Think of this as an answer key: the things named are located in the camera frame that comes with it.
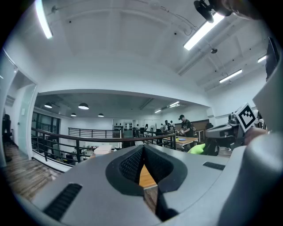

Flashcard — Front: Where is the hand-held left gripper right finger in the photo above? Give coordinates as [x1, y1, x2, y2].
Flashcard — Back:
[145, 144, 230, 223]

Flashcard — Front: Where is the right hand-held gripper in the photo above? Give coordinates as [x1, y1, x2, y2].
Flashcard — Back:
[205, 102, 259, 144]

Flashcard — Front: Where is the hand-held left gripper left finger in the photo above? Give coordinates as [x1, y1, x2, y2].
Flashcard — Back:
[32, 144, 162, 226]

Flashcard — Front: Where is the person's right forearm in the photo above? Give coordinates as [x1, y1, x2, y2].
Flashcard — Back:
[245, 127, 269, 145]

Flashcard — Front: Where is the black office chair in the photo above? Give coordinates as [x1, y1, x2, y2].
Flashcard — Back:
[203, 137, 235, 156]

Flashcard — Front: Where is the green star pillow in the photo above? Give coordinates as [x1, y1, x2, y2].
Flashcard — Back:
[187, 143, 206, 155]

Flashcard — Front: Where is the light wooden side table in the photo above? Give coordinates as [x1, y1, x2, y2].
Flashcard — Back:
[162, 136, 199, 146]

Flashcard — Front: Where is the black railing with wooden handrail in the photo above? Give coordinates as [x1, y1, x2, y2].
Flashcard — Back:
[31, 127, 177, 168]

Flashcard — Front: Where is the beige and blue box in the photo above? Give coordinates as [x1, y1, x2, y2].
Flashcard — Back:
[94, 145, 113, 155]

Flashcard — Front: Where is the black metal railing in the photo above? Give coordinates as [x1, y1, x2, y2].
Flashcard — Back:
[68, 127, 122, 139]

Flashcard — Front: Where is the frosted glass door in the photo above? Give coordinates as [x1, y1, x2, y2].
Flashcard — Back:
[17, 83, 37, 155]

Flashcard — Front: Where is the person's face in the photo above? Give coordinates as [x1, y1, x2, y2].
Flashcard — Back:
[218, 0, 264, 21]

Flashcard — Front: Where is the black head-worn camera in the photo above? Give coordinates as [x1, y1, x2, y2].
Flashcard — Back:
[194, 0, 215, 24]

